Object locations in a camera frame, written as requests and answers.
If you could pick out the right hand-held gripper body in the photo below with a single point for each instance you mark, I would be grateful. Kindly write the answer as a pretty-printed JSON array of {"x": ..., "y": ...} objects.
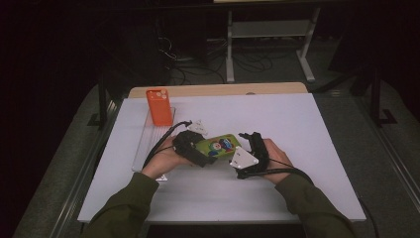
[{"x": 244, "y": 160}]

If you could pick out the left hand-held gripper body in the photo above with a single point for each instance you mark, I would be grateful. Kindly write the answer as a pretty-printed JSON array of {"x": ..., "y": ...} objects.
[{"x": 185, "y": 145}]

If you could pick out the green clown-print phone case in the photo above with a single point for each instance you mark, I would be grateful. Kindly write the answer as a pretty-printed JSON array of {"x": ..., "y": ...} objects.
[{"x": 228, "y": 145}]

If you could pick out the clear plastic rack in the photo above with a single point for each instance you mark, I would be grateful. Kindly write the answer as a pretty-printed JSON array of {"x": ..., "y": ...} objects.
[{"x": 148, "y": 142}]

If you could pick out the orange phone case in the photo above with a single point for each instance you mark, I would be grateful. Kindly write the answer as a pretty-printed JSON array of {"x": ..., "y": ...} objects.
[{"x": 159, "y": 109}]

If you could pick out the person's left hand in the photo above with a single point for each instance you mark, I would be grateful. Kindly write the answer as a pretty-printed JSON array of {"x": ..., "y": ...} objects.
[{"x": 163, "y": 158}]

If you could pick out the person's right hand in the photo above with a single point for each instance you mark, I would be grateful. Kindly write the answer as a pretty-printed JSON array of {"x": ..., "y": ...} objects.
[{"x": 279, "y": 162}]

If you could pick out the black metal stand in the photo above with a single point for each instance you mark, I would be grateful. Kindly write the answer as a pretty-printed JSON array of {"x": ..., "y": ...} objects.
[
  {"x": 103, "y": 99},
  {"x": 375, "y": 95}
]

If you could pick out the white metal table frame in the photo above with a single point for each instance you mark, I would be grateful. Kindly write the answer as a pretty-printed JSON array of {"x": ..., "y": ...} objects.
[{"x": 270, "y": 29}]

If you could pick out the aluminium rail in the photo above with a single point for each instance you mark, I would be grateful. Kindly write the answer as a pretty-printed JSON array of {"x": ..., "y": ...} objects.
[
  {"x": 82, "y": 185},
  {"x": 399, "y": 165}
]

